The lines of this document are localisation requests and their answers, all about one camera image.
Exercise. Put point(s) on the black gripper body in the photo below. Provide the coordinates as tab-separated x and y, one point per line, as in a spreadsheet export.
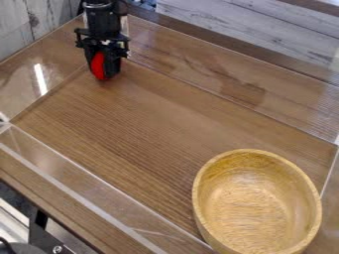
117	42

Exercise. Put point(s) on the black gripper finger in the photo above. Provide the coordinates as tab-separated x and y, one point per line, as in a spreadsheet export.
89	53
111	62

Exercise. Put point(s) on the red toy strawberry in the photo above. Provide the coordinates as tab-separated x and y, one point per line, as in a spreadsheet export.
96	66

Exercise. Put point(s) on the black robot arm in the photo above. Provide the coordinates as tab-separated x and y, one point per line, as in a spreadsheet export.
103	15

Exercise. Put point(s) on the wooden oval bowl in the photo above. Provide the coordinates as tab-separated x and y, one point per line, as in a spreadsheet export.
256	204

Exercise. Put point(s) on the clear acrylic tray wall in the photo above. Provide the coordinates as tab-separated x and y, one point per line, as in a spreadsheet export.
104	152

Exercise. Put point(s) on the black metal table bracket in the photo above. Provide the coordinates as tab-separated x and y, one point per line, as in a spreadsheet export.
52	238

